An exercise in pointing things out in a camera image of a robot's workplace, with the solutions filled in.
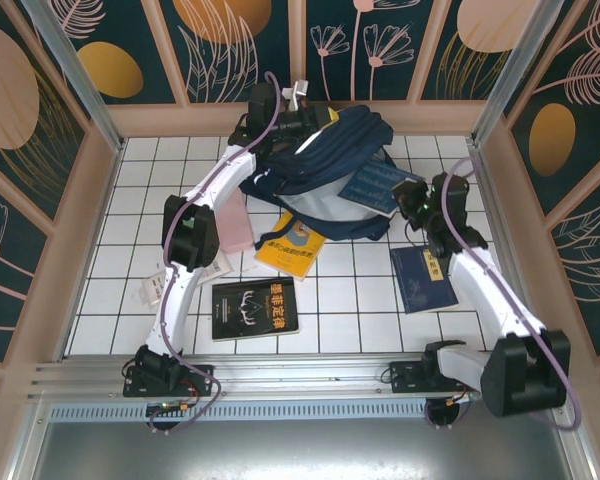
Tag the navy blue backpack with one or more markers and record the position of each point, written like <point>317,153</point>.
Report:
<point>320,165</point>

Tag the dark blue book yellow label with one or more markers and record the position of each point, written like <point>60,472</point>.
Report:
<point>420,285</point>

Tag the blue patterned book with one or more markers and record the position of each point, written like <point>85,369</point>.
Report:
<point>370,187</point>

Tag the pink pencil case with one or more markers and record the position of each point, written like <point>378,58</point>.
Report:
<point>235,225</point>

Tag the clear ruler set package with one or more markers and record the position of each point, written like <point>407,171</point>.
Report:
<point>217,265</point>

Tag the black book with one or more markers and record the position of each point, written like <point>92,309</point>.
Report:
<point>255,310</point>

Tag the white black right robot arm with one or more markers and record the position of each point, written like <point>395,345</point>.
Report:
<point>475,295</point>

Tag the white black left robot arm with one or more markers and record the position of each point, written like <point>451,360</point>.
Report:
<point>185,300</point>

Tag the small controller board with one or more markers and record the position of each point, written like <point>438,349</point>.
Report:
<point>172,407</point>
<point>460,398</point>

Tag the grey metal sheet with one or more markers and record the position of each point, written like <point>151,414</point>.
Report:
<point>305,450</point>

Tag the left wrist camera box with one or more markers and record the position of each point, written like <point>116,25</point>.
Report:
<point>296,95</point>

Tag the aluminium side rail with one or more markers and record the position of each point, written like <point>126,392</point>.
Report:
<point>501,225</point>
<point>91,250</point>

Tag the aluminium corner post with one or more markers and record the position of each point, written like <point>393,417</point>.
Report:
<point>79,75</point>
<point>512,75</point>

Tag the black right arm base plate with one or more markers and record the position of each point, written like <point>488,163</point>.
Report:
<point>402,380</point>

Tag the long aluminium mounting rail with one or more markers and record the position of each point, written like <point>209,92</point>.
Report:
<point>305,375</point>

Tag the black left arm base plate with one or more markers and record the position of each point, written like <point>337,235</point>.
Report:
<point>200,380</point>

